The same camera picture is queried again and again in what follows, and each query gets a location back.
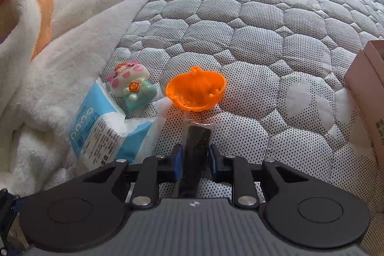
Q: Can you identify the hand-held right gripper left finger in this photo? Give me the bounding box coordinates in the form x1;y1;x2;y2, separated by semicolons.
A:
81;143;184;210

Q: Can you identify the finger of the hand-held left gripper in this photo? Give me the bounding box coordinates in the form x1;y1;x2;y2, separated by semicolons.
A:
0;188;20;247

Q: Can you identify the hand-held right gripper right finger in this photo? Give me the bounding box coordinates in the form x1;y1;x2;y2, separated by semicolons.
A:
209;143;304;210

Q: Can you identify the black item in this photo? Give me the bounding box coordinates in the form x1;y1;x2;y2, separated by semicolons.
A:
177;120;215;200

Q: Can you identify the pink cardboard box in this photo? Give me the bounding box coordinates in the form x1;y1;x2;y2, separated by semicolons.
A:
344;40;384;173

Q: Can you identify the orange plastic pumpkin shell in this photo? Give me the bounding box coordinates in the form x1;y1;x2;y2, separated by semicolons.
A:
165;65;227;111

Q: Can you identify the blue white tissue pack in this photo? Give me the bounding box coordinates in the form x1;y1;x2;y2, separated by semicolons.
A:
68;77;163;172

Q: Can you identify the pink green cat figurine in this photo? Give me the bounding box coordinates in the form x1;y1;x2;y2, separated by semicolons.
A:
106;62;157;111

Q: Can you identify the quilted grey mattress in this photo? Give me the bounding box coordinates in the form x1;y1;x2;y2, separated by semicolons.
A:
0;0;384;256

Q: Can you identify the white fleece blanket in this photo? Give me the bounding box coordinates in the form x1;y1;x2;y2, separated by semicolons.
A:
0;0;163;197

